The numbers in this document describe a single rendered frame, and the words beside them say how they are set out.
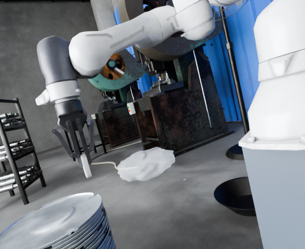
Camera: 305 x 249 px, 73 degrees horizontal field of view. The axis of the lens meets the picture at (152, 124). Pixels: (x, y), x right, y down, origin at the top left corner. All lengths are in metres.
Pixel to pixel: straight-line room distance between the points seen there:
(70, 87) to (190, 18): 0.43
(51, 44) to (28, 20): 6.86
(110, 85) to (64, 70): 2.83
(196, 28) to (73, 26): 6.95
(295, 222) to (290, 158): 0.13
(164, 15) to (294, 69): 0.47
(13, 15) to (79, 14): 1.82
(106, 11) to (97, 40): 5.56
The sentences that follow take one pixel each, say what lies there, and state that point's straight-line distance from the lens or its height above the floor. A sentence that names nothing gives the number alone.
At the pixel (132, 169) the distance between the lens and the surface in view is 1.58.
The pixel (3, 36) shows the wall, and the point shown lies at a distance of 7.36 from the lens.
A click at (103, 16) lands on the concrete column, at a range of 6.05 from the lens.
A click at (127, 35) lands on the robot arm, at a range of 0.63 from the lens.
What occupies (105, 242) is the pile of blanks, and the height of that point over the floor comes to 0.23.
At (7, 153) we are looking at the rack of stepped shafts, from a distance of 2.09.
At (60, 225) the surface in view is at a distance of 0.66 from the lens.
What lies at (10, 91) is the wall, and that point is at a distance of 6.96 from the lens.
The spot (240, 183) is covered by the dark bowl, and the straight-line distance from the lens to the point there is 1.20.
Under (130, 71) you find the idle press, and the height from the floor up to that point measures 1.18.
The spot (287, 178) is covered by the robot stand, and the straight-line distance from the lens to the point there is 0.46.
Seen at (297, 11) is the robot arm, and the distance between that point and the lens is 0.45.
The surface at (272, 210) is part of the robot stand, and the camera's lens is 0.51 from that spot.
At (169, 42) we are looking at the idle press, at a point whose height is 1.04.
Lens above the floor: 0.57
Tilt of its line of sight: 6 degrees down
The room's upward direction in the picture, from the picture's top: 15 degrees counter-clockwise
